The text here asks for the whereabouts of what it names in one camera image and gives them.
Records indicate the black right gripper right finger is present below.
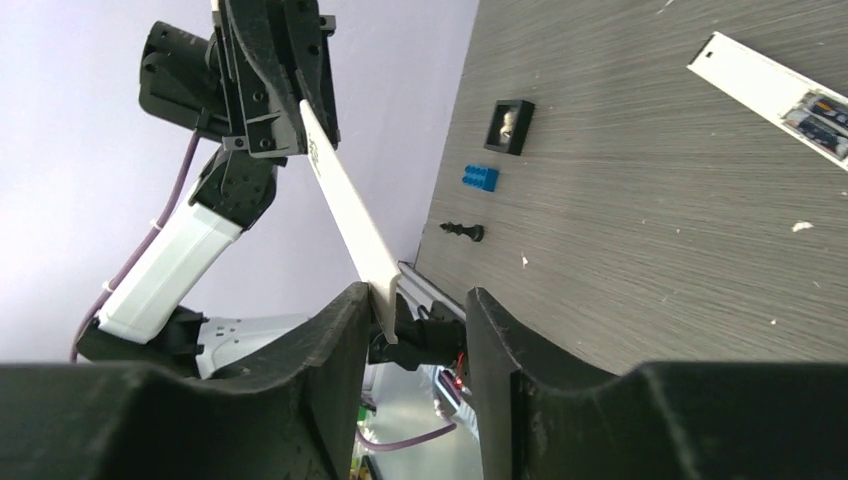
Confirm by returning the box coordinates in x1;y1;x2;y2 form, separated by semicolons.
465;288;847;479

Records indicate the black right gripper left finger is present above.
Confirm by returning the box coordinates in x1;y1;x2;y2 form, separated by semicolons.
1;283;371;479

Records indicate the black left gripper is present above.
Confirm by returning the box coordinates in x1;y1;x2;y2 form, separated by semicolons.
211;1;340;158

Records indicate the long white battery cover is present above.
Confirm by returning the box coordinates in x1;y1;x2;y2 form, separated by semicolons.
299;100;401;344

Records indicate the white rectangular box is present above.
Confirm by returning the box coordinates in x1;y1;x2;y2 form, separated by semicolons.
687;31;847;171

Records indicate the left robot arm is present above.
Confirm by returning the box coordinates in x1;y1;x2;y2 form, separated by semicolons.
69;1;467;378

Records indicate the small black knob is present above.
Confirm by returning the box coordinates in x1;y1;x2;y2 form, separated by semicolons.
439;222;485;242

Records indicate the blue toy brick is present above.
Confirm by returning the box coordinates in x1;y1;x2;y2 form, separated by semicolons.
461;164;499;192

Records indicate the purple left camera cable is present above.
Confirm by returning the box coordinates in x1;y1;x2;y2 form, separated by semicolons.
68;131;202;364

